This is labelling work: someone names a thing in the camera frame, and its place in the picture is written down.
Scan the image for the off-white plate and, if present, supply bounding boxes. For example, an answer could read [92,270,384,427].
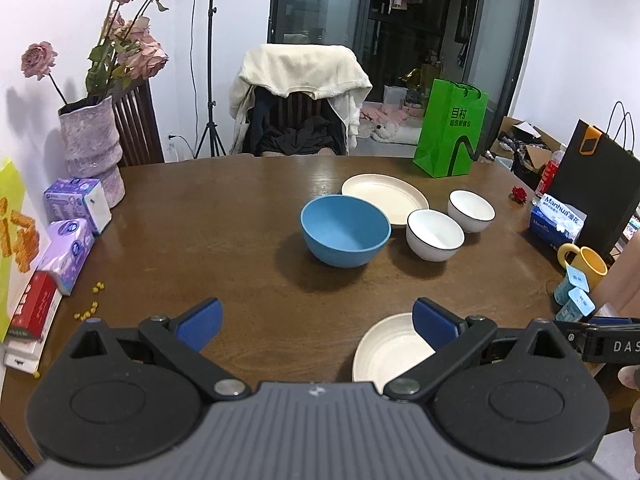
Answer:
[351,312,441,397]

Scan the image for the dark blue garment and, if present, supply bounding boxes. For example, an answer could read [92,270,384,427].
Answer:
[248,92,273,156]

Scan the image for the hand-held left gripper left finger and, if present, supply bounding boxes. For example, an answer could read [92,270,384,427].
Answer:
[65,297,253,405]

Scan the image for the white box black mark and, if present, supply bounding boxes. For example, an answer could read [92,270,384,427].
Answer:
[2,340,47,375]

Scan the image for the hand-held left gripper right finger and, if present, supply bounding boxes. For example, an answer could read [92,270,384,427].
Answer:
[382,297,576,405]

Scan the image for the black paper bag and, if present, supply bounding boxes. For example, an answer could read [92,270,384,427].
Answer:
[547,101,640,261]

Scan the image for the white plush toy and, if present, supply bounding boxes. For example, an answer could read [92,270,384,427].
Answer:
[371,122,401,143]

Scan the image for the small blue yogurt cup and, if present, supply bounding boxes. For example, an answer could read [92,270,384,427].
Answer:
[564,266,592,295]
[556,287,597,322]

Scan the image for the white bowl with black rim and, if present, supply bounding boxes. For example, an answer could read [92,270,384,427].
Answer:
[406,209,466,263]
[447,189,496,234]

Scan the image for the pink bedding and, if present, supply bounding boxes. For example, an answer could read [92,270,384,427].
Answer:
[360,102,426,131]

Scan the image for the dark wooden chair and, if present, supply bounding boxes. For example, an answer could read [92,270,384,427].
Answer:
[252,87,348,157]
[111,80,166,167]

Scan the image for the yellow mug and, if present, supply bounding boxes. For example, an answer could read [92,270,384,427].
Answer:
[557,242,609,291]

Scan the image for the person's right forearm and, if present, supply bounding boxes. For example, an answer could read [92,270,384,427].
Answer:
[594,241,640,313]

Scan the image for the purple tissue box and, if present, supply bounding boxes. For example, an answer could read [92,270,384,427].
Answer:
[43,177,113,236]

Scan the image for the scattered yellow popcorn pieces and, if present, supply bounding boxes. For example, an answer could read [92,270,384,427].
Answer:
[72,280,107,322]

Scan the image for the purple tissue pack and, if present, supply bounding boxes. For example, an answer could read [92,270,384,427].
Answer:
[36,218,96,297]

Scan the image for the red box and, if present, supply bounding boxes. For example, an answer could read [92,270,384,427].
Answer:
[7,270,64,343]

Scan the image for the water bottle red label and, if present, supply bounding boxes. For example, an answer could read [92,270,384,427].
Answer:
[536,146,568,198]

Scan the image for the pale pink plate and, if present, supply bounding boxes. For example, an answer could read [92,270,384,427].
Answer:
[341,173,430,227]

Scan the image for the dried pink rose bouquet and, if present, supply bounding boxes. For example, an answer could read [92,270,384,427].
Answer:
[20,0,193,106]

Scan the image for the black cloth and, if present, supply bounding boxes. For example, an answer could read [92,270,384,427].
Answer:
[260,116,333,153]

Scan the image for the blue tissue pack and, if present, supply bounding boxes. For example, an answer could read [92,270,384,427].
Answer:
[529,192,587,248]

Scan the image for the blue bowl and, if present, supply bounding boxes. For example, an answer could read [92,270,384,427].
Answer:
[300,195,392,267]

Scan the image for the glass sliding door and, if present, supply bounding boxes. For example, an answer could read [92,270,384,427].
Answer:
[267,0,541,146]

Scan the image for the cardboard box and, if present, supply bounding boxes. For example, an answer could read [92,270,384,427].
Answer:
[490,116,553,171]

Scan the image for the black tripod stand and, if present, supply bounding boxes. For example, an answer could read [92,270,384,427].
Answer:
[194,0,228,160]

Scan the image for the person's right hand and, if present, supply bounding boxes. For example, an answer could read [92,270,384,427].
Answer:
[618,365,640,456]

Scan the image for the green paper bag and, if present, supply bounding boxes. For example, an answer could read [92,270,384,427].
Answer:
[412,79,489,179]

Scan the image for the chair with white cloth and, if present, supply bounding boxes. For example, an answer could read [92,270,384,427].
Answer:
[229,43,373,153]

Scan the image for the yellow-green snack box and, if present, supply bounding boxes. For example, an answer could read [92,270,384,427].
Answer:
[0,157,40,343]

